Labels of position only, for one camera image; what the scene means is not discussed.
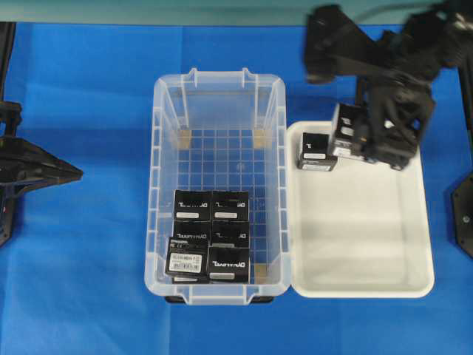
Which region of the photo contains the white plastic tray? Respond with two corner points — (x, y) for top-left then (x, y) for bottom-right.
(286, 121), (435, 298)

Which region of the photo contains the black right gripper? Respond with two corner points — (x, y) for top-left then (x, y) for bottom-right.
(353, 73), (436, 170)

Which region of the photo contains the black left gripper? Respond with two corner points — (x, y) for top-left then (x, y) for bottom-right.
(1, 136), (83, 196)

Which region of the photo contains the clear plastic storage case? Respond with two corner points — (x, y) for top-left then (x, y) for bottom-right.
(144, 69), (291, 305)

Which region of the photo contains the blue table cloth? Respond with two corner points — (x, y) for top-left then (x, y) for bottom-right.
(1, 24), (472, 354)

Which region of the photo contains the black box raised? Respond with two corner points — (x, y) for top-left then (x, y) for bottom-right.
(165, 238), (208, 279)

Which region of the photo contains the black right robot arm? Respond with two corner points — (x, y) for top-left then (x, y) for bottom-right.
(303, 1), (472, 171)

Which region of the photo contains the black box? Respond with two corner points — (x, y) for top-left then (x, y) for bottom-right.
(211, 191), (249, 222)
(211, 220), (250, 249)
(297, 132), (338, 172)
(327, 103), (366, 161)
(172, 220), (211, 245)
(207, 246), (251, 283)
(174, 190), (212, 221)
(171, 277), (209, 284)

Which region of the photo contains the black box in tray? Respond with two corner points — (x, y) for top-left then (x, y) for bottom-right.
(297, 132), (338, 172)

